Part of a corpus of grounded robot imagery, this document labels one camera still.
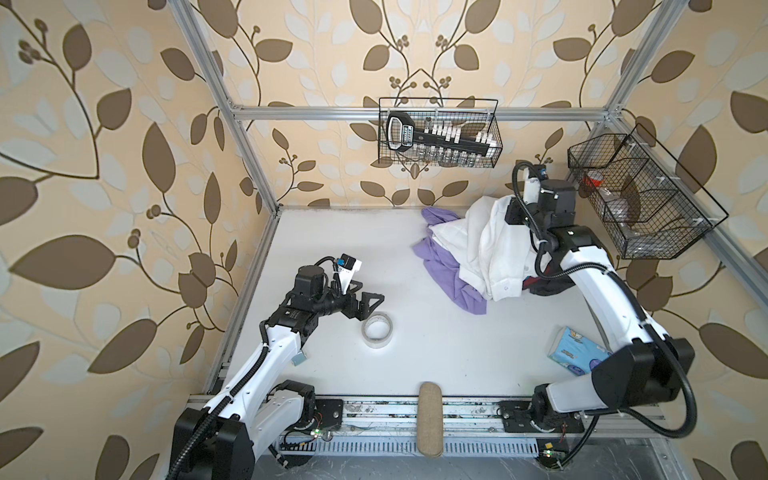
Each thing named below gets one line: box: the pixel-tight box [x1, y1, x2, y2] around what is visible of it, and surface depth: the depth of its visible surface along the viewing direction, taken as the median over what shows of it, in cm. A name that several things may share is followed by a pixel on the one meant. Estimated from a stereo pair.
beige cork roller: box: [417, 381, 443, 458], surface depth 74 cm
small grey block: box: [291, 350, 307, 366], surface depth 84 cm
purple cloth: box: [412, 207, 487, 315], surface depth 102 cm
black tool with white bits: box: [386, 112, 497, 157], surface depth 86 cm
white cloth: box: [429, 195, 552, 302], surface depth 91 cm
